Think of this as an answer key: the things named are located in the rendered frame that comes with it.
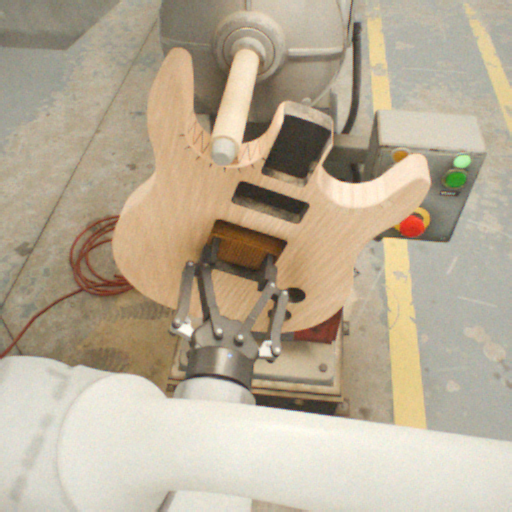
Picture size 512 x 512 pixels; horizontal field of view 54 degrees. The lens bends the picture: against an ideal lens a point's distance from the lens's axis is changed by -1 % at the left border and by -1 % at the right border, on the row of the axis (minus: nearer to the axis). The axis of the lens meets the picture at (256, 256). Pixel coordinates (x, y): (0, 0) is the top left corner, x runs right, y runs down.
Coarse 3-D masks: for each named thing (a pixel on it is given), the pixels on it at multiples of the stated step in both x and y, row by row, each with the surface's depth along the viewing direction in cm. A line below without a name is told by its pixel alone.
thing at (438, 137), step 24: (384, 120) 77; (408, 120) 77; (432, 120) 77; (456, 120) 77; (384, 144) 74; (408, 144) 73; (432, 144) 73; (456, 144) 73; (480, 144) 73; (384, 168) 76; (432, 168) 75; (456, 168) 75; (432, 192) 79; (456, 192) 78; (432, 216) 82; (456, 216) 82; (432, 240) 87
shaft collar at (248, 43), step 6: (234, 42) 63; (240, 42) 62; (246, 42) 62; (252, 42) 62; (258, 42) 63; (234, 48) 62; (240, 48) 62; (246, 48) 62; (252, 48) 62; (258, 48) 62; (234, 54) 63; (258, 54) 63; (264, 54) 63; (264, 60) 64; (258, 66) 64; (258, 72) 64
